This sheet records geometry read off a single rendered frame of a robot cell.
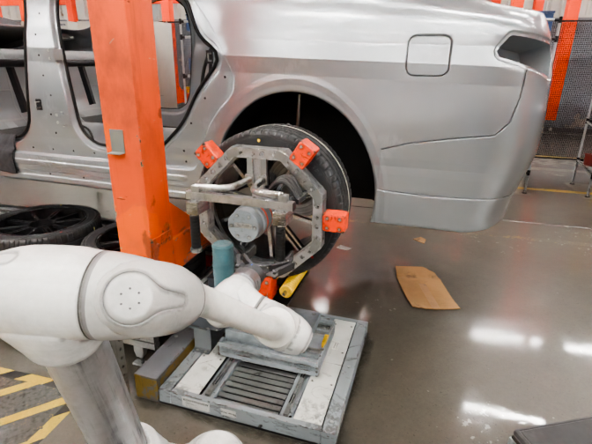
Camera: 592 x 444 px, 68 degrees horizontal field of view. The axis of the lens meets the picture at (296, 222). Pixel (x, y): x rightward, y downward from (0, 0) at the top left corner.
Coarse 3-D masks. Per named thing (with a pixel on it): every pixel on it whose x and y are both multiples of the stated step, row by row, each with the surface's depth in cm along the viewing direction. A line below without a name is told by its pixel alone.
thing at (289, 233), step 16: (240, 160) 196; (224, 176) 191; (224, 192) 191; (240, 192) 190; (304, 192) 179; (224, 208) 200; (224, 224) 197; (256, 240) 207; (272, 240) 192; (288, 240) 212; (304, 240) 203; (256, 256) 194; (272, 256) 194
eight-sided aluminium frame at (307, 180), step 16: (240, 144) 175; (224, 160) 174; (288, 160) 166; (208, 176) 178; (304, 176) 166; (320, 192) 166; (320, 208) 168; (208, 224) 186; (320, 224) 170; (320, 240) 173; (304, 256) 177; (288, 272) 182
